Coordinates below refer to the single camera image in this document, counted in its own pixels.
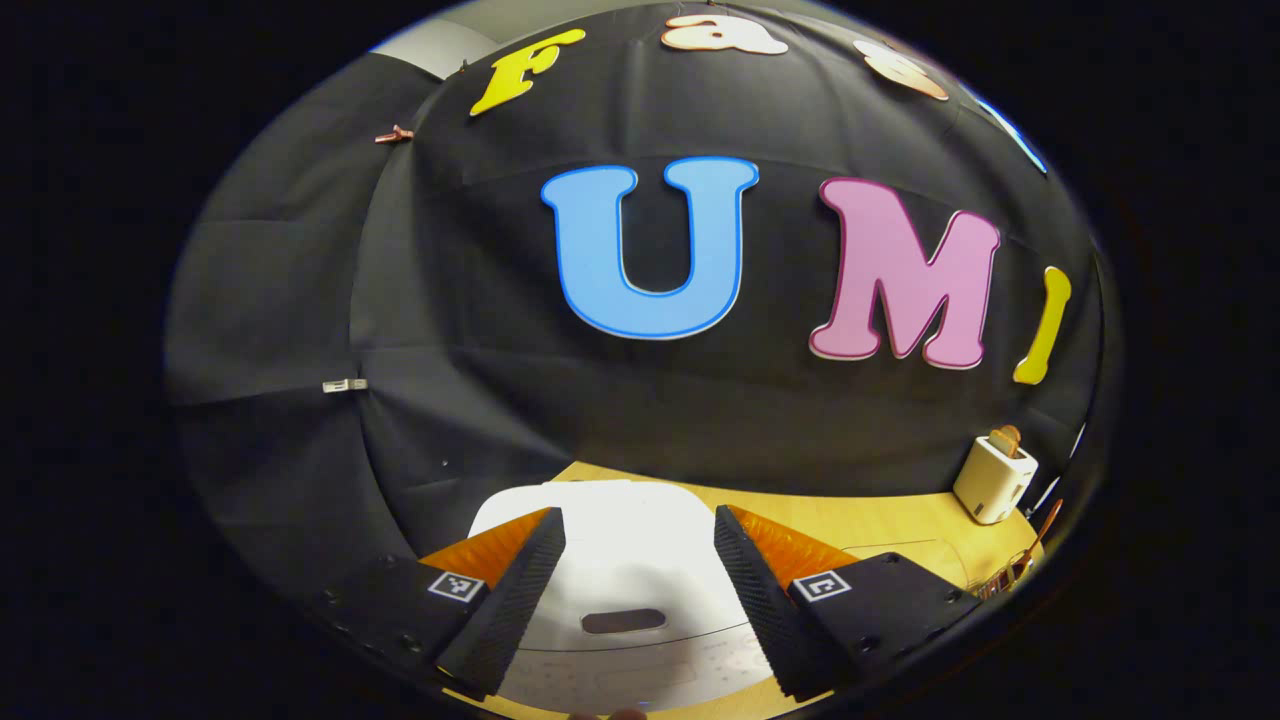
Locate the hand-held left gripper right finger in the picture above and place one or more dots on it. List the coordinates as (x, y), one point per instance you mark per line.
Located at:
(755, 600)

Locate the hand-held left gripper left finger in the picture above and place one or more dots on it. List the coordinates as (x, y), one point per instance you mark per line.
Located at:
(520, 590)

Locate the white rice cooker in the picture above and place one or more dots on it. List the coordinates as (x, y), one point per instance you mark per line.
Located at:
(630, 550)

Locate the brown wooden spoon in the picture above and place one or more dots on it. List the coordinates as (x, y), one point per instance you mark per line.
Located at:
(1048, 520)

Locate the clear glass container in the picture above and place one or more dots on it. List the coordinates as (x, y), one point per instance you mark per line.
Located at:
(940, 560)

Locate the black backdrop cloth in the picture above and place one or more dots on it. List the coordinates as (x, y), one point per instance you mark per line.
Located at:
(500, 350)

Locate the white toaster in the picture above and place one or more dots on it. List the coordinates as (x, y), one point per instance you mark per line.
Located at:
(990, 485)

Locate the white cloth clip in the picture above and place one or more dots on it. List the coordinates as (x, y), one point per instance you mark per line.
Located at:
(344, 385)

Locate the toasted bread slice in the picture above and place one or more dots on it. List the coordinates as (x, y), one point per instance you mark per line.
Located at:
(1012, 435)
(1000, 442)

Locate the copper cloth clip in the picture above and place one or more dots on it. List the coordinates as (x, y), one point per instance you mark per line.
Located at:
(394, 134)

